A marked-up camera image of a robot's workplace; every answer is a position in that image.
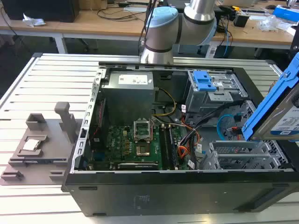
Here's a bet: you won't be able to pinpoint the blue data wire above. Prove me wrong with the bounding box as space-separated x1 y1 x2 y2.
216 113 243 141

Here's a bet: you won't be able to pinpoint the red yellow black power wire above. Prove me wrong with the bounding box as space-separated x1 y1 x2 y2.
225 126 243 140

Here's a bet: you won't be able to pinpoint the hard disk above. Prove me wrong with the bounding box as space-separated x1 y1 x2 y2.
242 51 299 142

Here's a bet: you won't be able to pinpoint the black RAM slot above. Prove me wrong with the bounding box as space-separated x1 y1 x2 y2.
163 127 171 170

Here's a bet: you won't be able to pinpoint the metal disk bay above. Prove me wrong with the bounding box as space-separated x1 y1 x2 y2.
202 140 290 171

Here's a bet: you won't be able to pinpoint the metal socket cover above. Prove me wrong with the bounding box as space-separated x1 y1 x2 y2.
133 119 152 142

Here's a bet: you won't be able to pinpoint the grey power supply box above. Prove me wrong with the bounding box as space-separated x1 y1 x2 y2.
100 71 156 126

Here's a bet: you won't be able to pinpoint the CPU socket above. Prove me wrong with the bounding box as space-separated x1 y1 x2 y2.
135 142 151 157

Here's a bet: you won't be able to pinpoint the RAM stick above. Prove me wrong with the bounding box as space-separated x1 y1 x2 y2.
168 127 179 170

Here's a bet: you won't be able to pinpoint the green motherboard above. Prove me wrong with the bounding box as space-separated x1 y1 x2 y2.
90 121 194 171

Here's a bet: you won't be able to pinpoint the black case fan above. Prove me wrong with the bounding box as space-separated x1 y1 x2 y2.
90 98 107 152

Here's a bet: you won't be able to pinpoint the blue plastic drive latch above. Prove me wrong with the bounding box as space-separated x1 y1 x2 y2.
193 70 217 92

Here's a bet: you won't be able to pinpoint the metal optical drive cage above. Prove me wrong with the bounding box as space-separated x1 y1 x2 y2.
183 70 249 114

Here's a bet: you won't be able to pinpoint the black open PC case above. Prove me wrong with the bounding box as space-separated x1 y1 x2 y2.
61 61 299 217

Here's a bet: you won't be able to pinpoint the wooden desk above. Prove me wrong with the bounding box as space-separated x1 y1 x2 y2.
0 0 297 55

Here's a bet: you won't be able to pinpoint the grey parts rack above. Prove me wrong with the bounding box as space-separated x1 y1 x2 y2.
0 102 84 186

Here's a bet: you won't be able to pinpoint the silver CPU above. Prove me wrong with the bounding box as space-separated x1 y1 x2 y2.
23 139 40 151

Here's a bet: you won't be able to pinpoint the small black box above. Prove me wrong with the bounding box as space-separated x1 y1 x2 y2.
233 13 249 28

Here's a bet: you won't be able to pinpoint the clear plastic bag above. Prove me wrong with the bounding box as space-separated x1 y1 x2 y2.
256 15 284 32

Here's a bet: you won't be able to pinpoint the crumpled white paper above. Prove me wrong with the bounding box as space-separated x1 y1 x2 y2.
22 13 46 26

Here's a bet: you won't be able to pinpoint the large black box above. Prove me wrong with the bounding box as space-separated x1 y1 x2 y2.
2 0 80 23

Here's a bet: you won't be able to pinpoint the blue cardboard box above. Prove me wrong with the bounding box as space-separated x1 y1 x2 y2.
273 4 299 32

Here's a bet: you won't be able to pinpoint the yellow black wires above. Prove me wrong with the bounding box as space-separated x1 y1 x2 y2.
151 87 178 117

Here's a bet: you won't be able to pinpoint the black cable bundle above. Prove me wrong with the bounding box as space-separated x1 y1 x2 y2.
178 100 243 159

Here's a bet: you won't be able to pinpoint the orange wires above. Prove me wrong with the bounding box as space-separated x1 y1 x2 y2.
177 146 191 162

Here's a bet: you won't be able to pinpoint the black desk cables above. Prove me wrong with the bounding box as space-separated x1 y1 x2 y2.
97 1 150 21

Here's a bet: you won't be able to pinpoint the blue hanging cable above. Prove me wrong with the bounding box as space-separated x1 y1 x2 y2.
223 21 234 57

